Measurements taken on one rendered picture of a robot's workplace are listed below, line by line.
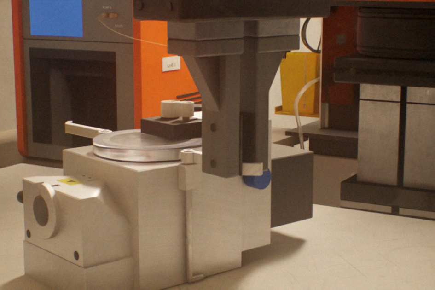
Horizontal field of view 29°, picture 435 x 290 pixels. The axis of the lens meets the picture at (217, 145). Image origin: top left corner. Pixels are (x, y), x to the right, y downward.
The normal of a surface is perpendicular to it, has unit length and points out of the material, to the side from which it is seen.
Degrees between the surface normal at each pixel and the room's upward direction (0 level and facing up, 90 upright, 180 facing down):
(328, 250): 0
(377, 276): 0
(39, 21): 90
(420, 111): 90
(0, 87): 90
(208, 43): 90
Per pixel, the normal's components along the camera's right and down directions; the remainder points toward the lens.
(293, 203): 0.65, 0.15
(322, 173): -0.51, 0.16
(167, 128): -0.77, 0.12
